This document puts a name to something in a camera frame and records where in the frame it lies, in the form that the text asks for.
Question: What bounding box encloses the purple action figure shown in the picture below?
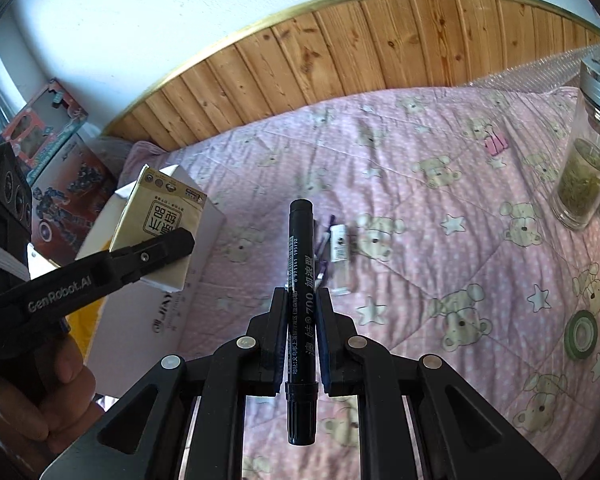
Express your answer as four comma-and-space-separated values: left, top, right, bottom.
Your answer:
315, 214, 336, 287

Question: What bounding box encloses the red teal toy box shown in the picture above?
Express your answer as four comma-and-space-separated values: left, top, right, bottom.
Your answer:
0, 78, 88, 184

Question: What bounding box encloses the green tape roll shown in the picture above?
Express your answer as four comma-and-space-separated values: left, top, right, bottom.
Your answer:
564, 310, 598, 361

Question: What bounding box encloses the person's left hand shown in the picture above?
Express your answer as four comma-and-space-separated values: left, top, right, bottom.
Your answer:
0, 335, 104, 479

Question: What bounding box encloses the pink binder clip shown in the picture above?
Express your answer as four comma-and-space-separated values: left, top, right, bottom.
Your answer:
483, 128, 509, 157

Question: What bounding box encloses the tissue pack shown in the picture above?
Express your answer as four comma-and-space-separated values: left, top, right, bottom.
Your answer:
108, 162, 208, 294

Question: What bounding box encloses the bubble wrap roll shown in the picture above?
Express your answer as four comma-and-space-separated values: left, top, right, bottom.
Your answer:
464, 44, 600, 93

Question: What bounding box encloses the pink bear quilt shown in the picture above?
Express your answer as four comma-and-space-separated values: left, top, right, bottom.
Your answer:
120, 88, 600, 479

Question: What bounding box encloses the black marker pen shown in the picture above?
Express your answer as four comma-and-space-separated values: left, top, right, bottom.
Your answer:
285, 200, 318, 446

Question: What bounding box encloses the white lighter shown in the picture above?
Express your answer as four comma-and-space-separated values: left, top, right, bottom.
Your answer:
329, 224, 351, 296

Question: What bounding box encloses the robot toy box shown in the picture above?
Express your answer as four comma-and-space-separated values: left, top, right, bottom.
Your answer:
31, 134, 117, 266

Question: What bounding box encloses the glass tea bottle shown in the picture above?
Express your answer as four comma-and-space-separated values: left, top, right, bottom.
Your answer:
550, 58, 600, 231

